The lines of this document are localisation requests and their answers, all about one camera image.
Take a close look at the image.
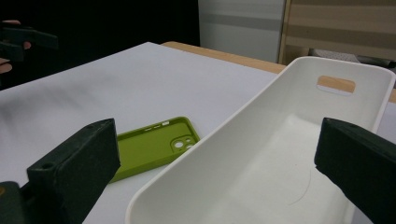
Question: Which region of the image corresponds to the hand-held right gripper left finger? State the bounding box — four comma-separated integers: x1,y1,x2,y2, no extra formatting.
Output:
18,118,121,224

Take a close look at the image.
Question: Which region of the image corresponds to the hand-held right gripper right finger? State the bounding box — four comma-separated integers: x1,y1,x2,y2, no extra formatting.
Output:
313,117,396,224

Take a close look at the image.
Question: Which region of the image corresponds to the green phone case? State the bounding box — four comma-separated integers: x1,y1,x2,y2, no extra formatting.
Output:
109,116,201,184

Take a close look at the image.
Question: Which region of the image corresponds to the white plastic bin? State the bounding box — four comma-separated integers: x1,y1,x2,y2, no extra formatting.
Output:
124,55,396,224

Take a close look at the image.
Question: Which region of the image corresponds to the dark curtain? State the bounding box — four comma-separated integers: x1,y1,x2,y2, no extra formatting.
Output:
0,0,201,91

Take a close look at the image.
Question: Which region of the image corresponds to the wooden desk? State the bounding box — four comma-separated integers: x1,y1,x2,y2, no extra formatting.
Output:
277,0,396,67

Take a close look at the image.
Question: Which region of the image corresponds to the white cabinet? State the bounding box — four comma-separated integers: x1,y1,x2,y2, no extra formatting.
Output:
198,0,286,63

